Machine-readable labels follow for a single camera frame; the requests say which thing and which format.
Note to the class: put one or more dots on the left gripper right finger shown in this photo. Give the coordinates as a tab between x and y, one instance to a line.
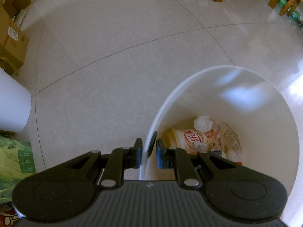
178	160

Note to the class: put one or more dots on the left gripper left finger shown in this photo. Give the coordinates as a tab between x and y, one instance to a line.
119	160

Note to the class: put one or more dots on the white plastic trash bin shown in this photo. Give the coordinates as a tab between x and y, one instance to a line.
249	104

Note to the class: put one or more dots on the instant noodle cup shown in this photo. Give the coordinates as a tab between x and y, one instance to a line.
193	141

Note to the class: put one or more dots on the white paper ball in bin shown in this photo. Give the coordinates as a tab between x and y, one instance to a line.
203	123

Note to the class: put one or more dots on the clear plastic wrapper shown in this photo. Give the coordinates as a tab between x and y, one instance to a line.
228	141

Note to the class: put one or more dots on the green printed bag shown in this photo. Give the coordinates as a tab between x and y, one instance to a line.
16	163

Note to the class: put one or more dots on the brown cardboard box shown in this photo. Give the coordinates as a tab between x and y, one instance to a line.
14	43

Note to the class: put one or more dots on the green plastic bottles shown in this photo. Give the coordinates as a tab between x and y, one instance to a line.
295	15

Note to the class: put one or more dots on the wooden stool leg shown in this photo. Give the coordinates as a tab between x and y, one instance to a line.
290	7

